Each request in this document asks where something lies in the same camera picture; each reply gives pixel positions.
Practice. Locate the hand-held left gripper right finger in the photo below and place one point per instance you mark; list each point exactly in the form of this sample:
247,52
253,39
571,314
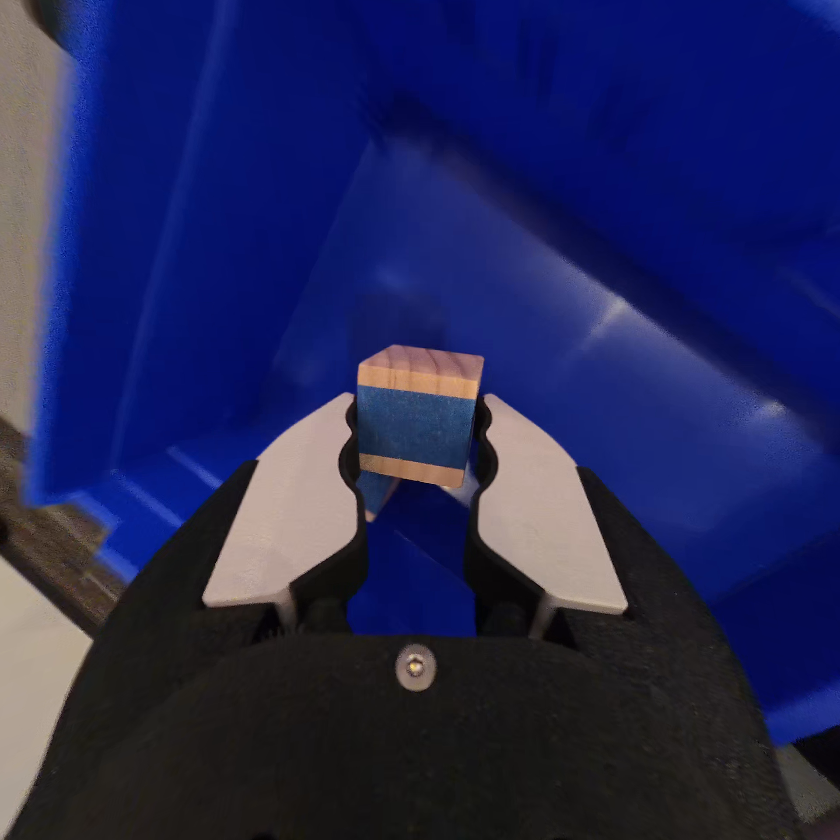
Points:
548,531

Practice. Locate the blue plastic bin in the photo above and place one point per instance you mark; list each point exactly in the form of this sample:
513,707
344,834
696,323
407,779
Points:
590,229

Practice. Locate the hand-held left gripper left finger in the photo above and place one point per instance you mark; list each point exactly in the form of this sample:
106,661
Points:
285,525

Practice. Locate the blue-striped wooden cube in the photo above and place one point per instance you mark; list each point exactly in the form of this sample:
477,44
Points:
375,495
417,420

